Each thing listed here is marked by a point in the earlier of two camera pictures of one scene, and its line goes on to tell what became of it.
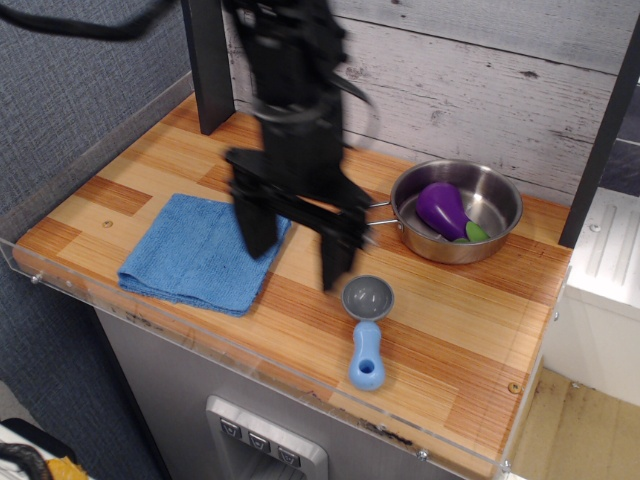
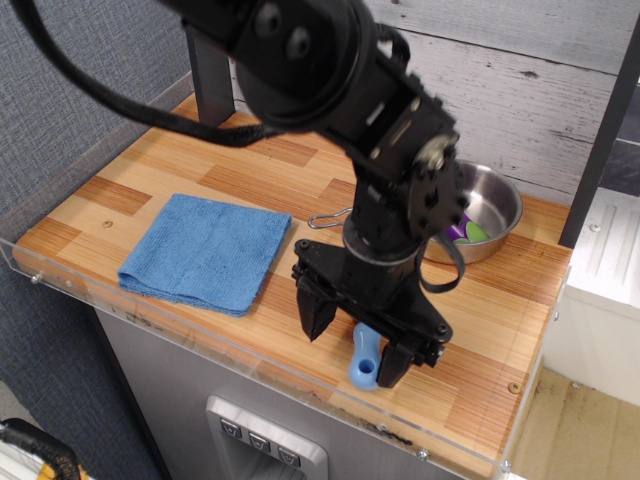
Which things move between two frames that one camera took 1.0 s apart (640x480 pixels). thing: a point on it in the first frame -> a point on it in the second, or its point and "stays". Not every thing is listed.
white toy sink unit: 595,332 stays
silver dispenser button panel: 255,448 stays
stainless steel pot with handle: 453,211 stays
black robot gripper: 299,165 -> 384,299
